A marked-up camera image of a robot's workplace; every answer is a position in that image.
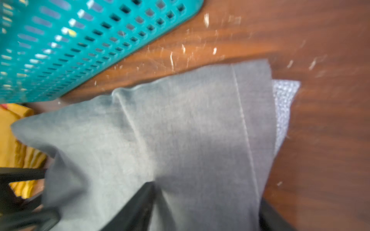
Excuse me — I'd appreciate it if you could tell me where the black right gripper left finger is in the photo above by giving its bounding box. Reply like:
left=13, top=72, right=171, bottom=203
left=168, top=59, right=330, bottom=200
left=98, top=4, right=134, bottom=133
left=102, top=182, right=156, bottom=231

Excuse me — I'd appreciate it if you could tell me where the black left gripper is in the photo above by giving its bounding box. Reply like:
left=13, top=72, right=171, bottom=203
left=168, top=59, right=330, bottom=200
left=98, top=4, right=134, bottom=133
left=1, top=167, right=61, bottom=231

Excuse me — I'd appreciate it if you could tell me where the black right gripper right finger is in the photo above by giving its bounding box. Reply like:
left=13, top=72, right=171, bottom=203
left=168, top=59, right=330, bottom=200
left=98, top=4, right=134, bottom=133
left=259, top=198, right=297, bottom=231

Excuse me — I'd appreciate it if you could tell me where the yellow cartoon pillowcase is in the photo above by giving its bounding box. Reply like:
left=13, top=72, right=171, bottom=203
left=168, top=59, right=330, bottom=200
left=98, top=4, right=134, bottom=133
left=0, top=103, right=48, bottom=200

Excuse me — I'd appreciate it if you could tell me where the teal plastic laundry basket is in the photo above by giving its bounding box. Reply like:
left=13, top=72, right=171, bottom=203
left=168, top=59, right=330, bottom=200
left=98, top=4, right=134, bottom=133
left=1, top=0, right=203, bottom=104

